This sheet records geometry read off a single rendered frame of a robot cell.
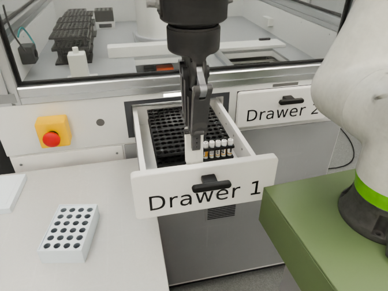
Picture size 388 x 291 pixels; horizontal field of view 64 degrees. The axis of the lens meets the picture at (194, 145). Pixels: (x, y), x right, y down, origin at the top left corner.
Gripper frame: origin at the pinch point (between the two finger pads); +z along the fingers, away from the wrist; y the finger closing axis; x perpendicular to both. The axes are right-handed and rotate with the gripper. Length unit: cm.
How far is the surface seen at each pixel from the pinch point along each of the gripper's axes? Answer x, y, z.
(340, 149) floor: 137, -118, 99
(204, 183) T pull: 1.7, 1.3, 7.8
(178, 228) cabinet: 2, -34, 58
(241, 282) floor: 29, -33, 99
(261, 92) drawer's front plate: 26.5, -31.5, 6.2
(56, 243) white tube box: -27.3, -1.0, 19.4
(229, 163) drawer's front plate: 7.3, -1.6, 6.1
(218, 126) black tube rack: 10.8, -20.4, 8.9
